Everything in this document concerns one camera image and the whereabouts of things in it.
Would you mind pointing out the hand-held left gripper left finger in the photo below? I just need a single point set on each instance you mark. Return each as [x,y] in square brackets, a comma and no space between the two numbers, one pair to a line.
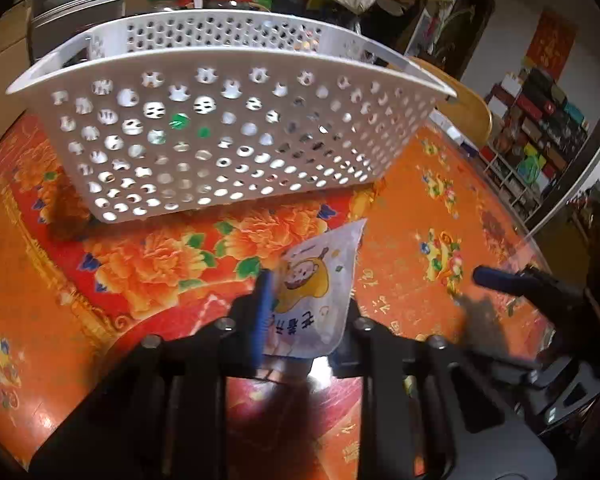
[262,312]

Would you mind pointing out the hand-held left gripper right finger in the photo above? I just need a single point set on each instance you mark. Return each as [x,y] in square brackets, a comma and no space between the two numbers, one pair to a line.
[341,357]

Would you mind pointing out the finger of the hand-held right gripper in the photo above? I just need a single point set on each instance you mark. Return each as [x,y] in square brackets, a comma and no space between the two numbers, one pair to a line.
[495,277]

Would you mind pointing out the white cartoon printed pouch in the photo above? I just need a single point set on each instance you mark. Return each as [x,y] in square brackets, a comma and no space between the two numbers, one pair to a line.
[315,285]

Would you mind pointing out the green plastic bag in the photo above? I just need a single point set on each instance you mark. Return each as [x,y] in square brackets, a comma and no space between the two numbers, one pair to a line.
[180,122]

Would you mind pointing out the white perforated plastic basket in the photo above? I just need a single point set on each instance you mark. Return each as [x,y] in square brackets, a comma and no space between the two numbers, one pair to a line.
[230,85]

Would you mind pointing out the shelf of colourful boxes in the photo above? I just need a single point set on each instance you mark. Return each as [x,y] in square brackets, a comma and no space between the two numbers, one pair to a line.
[535,135]

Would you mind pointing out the wooden chair back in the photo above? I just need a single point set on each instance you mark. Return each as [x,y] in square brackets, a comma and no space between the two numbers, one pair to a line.
[472,112]

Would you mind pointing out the grey plastic drawer tower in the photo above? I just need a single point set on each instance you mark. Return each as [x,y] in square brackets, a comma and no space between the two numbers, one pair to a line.
[80,5]

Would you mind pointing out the open cardboard box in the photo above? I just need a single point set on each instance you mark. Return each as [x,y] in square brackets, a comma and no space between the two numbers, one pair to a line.
[0,60]

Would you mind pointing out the red wall hanging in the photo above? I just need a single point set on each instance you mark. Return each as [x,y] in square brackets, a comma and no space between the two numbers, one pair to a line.
[552,42]

